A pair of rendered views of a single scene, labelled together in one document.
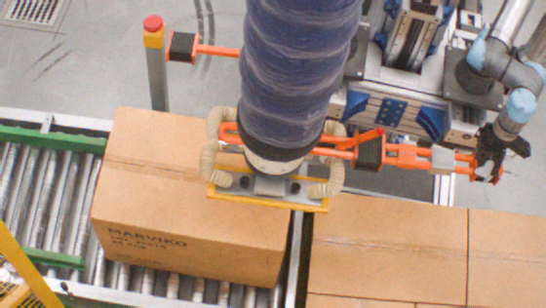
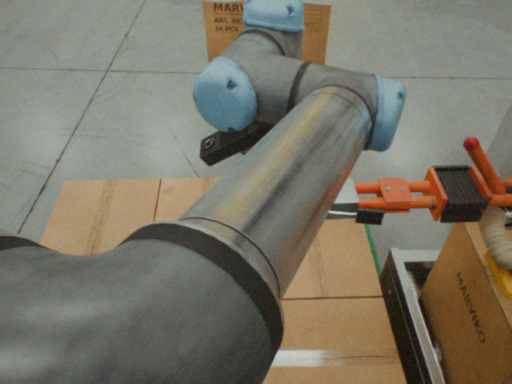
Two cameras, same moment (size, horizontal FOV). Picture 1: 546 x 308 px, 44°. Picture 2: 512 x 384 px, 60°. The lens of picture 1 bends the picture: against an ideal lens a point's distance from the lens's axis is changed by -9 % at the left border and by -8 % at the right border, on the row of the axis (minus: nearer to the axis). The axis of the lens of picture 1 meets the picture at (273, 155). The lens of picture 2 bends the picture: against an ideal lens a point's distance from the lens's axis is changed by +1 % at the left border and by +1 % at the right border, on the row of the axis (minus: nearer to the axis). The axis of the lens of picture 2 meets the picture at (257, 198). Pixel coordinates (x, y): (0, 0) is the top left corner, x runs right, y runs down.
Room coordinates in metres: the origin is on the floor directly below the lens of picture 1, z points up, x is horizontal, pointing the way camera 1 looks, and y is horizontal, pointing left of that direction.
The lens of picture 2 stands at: (1.52, -0.59, 1.80)
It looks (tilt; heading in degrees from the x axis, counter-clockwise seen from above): 46 degrees down; 181
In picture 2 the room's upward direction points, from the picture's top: straight up
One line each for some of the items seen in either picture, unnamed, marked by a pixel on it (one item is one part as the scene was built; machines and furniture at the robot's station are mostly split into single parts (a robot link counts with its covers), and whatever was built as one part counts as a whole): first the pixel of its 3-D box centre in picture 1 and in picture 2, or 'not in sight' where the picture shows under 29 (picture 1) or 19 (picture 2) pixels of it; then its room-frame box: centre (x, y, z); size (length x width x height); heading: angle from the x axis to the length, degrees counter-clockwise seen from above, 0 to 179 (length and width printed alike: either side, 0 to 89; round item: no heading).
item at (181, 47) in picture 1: (182, 47); not in sight; (1.18, 0.31, 1.24); 0.09 x 0.08 x 0.05; 3
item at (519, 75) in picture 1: (524, 81); (253, 85); (1.08, -0.61, 1.53); 0.11 x 0.11 x 0.08; 67
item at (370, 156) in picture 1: (368, 150); (454, 193); (0.95, -0.25, 1.24); 0.10 x 0.08 x 0.06; 3
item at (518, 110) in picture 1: (518, 109); (272, 43); (0.98, -0.59, 1.54); 0.09 x 0.08 x 0.11; 157
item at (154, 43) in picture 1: (160, 103); not in sight; (1.40, 0.47, 0.50); 0.07 x 0.07 x 1.00; 3
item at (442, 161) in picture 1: (441, 162); (335, 198); (0.96, -0.47, 1.23); 0.07 x 0.07 x 0.04; 3
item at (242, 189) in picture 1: (269, 186); not in sight; (0.84, -0.01, 1.13); 0.34 x 0.10 x 0.05; 93
